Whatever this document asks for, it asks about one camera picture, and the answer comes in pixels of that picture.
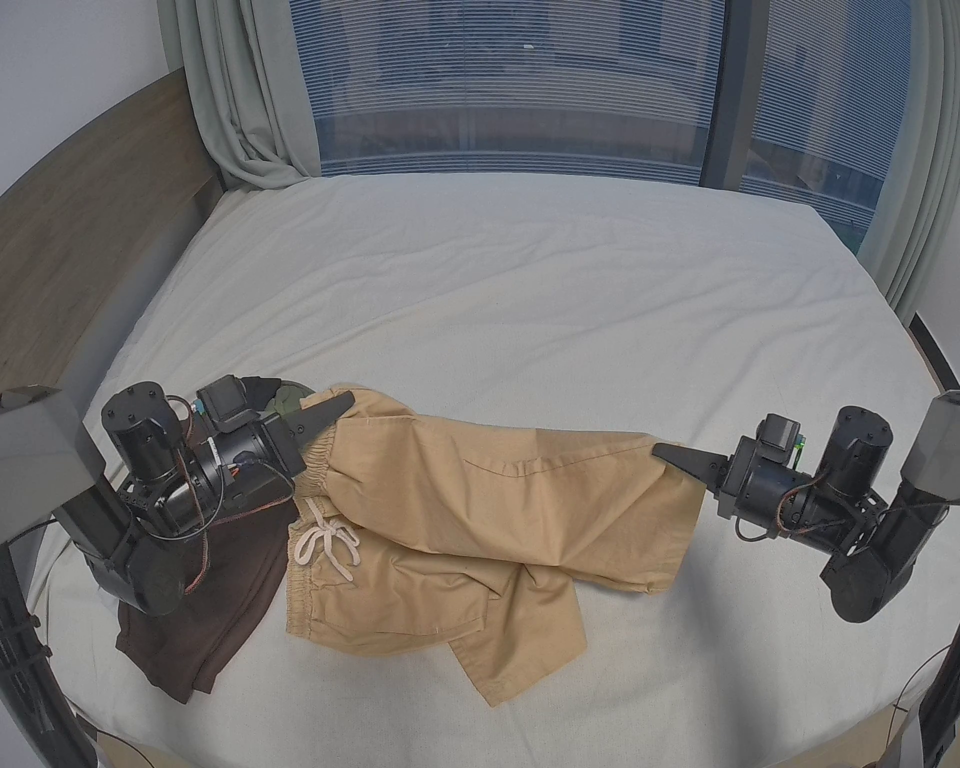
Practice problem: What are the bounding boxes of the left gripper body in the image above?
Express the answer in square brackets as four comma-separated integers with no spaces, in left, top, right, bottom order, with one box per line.
[159,414,309,537]

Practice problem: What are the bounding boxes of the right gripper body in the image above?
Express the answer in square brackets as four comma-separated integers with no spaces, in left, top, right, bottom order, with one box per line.
[716,433,826,543]

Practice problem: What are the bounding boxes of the tan shorts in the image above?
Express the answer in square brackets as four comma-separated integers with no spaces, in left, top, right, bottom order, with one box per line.
[283,384,706,708]

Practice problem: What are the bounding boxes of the bed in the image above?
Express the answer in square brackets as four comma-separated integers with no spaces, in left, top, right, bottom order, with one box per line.
[0,69,957,762]

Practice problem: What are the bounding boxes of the green garment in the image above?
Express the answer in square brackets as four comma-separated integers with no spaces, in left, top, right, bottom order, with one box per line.
[270,381,320,421]

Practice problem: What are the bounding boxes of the brown garment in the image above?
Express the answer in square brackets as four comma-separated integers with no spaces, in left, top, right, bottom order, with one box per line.
[116,435,297,705]

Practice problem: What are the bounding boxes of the pale green curtain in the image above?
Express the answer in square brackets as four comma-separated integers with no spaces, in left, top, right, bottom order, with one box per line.
[855,0,960,324]
[157,0,324,192]

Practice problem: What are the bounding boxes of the window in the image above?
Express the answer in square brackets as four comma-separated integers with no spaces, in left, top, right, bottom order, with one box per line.
[288,0,912,252]

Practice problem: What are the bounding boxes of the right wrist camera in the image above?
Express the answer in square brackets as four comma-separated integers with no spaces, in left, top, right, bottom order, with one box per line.
[756,412,805,470]

